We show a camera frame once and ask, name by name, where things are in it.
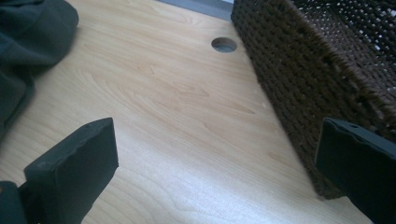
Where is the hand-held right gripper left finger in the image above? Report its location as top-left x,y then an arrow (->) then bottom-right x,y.
23,117 -> 120,224

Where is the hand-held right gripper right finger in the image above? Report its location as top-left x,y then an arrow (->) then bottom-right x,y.
314,117 -> 396,224

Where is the brown woven basket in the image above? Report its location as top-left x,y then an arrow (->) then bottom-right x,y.
231,0 -> 396,201

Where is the dark grey garment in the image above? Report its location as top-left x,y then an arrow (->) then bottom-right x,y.
0,0 -> 80,142

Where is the round table cable hole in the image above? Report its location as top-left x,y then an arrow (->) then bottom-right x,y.
211,36 -> 238,53

